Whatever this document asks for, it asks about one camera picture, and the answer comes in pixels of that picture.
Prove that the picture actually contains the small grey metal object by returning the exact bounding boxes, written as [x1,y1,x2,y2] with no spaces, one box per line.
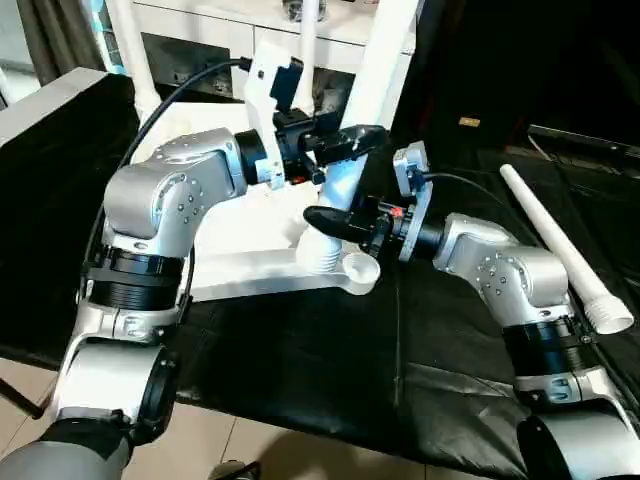
[283,0,323,23]

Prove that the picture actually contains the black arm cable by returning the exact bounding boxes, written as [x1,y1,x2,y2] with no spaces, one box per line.
[78,58,251,321]
[420,172,526,226]

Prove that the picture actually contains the white glass-door cabinet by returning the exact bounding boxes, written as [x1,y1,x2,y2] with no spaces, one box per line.
[100,0,416,116]

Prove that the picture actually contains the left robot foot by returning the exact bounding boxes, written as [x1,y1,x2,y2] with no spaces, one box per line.
[212,462,261,480]

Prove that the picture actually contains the black work mat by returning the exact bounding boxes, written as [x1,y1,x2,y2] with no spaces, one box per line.
[0,72,640,480]

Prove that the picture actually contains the white plastic table leg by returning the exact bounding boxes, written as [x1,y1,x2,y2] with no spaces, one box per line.
[105,0,161,116]
[499,164,636,335]
[297,0,321,89]
[297,0,421,276]

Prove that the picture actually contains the light blue plastic object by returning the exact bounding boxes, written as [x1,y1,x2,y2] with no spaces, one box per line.
[90,0,126,73]

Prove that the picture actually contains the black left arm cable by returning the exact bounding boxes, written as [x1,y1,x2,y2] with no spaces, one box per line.
[78,58,251,321]

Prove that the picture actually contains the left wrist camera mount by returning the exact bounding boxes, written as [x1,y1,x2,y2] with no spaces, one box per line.
[243,45,306,191]

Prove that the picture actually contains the white plastic table top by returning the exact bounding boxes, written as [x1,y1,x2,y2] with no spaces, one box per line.
[130,95,383,303]

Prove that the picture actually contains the small dark figurines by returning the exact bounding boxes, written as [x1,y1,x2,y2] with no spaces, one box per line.
[165,65,206,89]

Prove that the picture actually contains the large black cabinet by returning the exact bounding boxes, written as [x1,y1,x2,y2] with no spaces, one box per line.
[410,0,640,151]

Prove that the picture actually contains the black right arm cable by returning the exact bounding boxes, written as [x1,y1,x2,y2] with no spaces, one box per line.
[420,172,526,226]

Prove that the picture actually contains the grey curtain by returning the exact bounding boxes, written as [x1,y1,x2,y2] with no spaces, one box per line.
[20,0,96,83]

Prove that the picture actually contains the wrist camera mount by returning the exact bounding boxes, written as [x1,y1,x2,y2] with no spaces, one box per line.
[392,142,433,263]
[243,45,306,191]

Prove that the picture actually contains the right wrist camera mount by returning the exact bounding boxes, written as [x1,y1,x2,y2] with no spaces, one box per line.
[392,142,433,263]

